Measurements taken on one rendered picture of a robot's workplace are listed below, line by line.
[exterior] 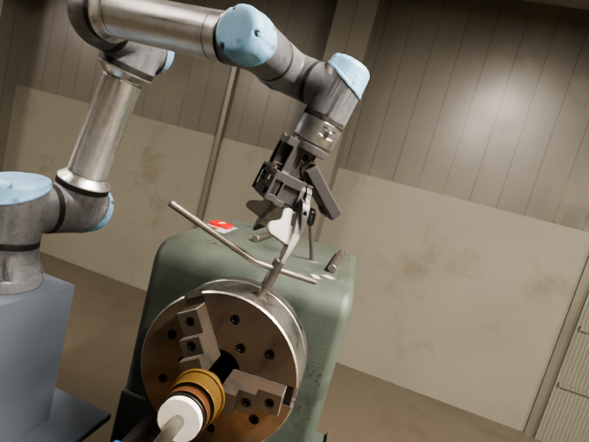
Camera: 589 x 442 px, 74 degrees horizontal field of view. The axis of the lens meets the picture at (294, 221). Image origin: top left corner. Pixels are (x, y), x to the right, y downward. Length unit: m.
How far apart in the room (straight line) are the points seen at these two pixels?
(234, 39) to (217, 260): 0.51
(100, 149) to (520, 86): 3.03
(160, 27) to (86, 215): 0.49
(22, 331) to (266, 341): 0.51
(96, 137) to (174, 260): 0.32
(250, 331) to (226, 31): 0.50
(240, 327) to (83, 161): 0.52
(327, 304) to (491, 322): 2.67
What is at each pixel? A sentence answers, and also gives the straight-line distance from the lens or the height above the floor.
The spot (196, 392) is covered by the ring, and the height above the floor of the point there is 1.12.
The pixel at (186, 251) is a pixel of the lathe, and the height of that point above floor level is 1.24.
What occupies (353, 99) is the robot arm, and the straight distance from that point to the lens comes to 0.68.
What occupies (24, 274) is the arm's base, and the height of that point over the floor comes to 1.14.
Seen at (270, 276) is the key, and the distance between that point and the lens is 0.75.
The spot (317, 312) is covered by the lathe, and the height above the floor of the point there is 1.20.
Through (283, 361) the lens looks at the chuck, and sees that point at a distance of 0.76.
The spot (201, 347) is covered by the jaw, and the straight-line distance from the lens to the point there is 0.73.
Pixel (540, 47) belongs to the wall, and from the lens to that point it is 3.58.
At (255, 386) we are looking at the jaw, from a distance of 0.75.
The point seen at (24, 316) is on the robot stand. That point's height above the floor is 1.06.
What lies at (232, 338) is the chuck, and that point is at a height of 1.16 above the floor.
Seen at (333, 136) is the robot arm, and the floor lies 1.56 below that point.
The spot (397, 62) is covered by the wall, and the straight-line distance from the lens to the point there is 3.42.
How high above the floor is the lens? 1.49
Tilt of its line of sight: 7 degrees down
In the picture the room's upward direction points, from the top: 15 degrees clockwise
